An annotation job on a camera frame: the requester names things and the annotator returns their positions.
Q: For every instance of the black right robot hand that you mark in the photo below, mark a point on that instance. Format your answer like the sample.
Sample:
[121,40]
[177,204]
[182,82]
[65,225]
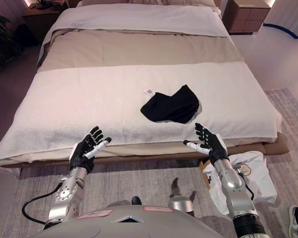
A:
[214,146]

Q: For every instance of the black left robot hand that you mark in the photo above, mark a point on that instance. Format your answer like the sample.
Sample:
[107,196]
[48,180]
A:
[82,155]

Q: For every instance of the black garment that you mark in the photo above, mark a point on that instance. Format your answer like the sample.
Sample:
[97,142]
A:
[173,106]

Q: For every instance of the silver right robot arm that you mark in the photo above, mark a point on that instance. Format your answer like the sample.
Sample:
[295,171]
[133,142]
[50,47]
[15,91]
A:
[241,203]

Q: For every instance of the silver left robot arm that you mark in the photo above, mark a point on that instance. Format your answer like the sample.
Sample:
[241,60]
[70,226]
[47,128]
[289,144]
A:
[65,193]

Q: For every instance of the bed with white blanket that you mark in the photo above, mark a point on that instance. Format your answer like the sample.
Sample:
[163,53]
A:
[77,106]

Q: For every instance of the white folded bed cover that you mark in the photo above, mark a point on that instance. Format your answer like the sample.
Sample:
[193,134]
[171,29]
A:
[139,18]

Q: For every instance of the brown cardboard piece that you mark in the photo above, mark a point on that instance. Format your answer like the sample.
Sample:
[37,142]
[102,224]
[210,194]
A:
[205,173]

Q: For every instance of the grey striped rug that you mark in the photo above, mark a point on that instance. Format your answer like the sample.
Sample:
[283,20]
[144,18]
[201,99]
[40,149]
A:
[129,181]

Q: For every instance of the white printed plastic bag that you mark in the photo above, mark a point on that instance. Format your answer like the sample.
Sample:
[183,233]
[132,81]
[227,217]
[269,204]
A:
[260,178]

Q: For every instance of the silver left robot leg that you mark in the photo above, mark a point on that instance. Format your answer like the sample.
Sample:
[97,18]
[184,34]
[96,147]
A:
[124,202]

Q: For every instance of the silver robot leg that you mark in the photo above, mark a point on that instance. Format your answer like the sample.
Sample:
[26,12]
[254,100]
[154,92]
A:
[181,204]
[124,202]

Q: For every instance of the silver right robot leg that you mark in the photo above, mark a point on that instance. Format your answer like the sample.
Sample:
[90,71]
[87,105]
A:
[181,204]

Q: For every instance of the grey robot torso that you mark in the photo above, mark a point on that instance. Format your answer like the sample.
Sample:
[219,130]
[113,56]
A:
[129,223]

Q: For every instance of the white garment tag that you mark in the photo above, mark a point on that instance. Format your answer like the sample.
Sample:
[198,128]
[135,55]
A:
[149,91]

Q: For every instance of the beige duvet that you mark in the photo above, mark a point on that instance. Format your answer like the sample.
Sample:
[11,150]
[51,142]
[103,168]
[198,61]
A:
[139,49]

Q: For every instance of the brown drawer nightstand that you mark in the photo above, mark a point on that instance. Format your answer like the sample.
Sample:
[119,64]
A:
[245,17]

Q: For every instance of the blue tube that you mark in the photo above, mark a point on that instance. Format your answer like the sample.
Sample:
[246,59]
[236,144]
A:
[283,29]

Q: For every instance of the green potted plant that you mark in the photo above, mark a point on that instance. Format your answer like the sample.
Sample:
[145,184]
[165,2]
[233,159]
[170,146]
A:
[1,39]

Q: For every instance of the dark wooden side table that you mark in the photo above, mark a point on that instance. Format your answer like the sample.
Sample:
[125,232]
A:
[39,19]

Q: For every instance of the beige pillows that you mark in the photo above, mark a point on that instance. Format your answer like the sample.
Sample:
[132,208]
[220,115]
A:
[144,2]

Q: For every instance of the brown bed frame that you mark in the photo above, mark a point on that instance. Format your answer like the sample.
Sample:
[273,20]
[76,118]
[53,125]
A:
[275,146]

